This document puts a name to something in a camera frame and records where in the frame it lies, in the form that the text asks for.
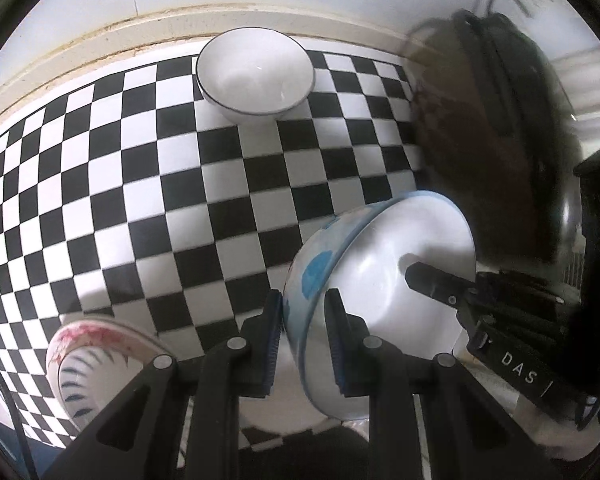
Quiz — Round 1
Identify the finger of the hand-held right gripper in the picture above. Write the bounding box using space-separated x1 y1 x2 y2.
404 261 565 343

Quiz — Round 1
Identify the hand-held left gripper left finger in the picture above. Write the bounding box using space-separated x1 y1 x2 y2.
42 290 284 480

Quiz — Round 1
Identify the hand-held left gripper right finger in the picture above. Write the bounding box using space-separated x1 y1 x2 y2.
324 288 561 480

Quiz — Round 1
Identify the blue patterned bowl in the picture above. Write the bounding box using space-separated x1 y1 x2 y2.
282 191 478 421

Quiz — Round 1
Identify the blue striped plate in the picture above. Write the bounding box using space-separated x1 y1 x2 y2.
57 350 152 427

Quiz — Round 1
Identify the white bowl with dark rim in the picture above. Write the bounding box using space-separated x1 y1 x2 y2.
195 27 316 124

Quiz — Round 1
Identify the brown rice cooker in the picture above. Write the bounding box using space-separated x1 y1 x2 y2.
405 10 588 281

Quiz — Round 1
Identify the black and white checkered tablecloth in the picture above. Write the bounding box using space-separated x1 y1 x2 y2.
0 50 427 461

